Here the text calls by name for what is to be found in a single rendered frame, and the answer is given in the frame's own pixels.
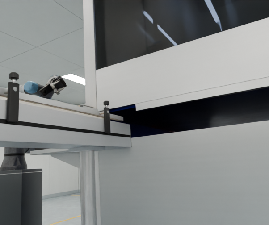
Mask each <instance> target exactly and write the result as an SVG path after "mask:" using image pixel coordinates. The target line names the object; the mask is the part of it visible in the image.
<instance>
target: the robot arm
mask: <svg viewBox="0 0 269 225"><path fill-rule="evenodd" d="M66 86H67V85H66V83H65V81H64V80H63V78H62V77H61V76H57V75H52V76H51V77H50V78H49V81H48V82H47V84H46V85H45V86H43V85H40V84H38V83H36V82H32V81H28V82H26V83H25V84H24V85H20V86H19V92H21V93H25V94H29V95H37V96H39V97H42V98H46V99H51V98H52V96H53V94H54V89H55V88H56V89H57V90H58V92H57V93H56V94H57V95H58V94H60V93H59V92H60V91H61V90H63V89H64V88H65V87H66ZM34 150H35V148H15V147H5V148H4V159H3V162H2V164H1V167H0V171H8V170H21V169H27V163H26V160H25V154H30V151H34Z"/></svg>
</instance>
